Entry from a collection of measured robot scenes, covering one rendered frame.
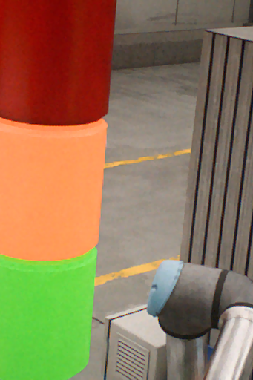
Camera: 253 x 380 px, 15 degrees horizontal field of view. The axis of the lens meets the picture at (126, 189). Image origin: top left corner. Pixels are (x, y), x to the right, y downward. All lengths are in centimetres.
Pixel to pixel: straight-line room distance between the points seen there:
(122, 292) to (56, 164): 548
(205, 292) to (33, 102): 154
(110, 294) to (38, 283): 542
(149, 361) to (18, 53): 222
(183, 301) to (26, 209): 153
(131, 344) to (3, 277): 220
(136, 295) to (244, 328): 404
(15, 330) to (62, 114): 9
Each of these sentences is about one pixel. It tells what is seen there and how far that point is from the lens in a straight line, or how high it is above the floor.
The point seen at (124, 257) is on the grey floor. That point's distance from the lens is 636.
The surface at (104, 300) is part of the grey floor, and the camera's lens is 574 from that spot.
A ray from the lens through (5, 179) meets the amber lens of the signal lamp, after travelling 38.
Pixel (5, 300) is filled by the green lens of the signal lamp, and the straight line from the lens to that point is 40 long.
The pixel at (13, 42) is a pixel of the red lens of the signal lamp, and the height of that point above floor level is 230.
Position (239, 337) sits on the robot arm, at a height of 159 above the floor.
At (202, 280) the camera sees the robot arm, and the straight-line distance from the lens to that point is 190.
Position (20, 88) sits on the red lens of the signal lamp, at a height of 228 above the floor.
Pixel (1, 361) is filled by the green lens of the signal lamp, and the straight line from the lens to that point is 41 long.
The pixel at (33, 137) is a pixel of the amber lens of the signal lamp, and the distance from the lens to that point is 38.
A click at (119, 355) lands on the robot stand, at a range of 265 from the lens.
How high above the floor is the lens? 237
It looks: 18 degrees down
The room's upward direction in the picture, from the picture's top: 5 degrees clockwise
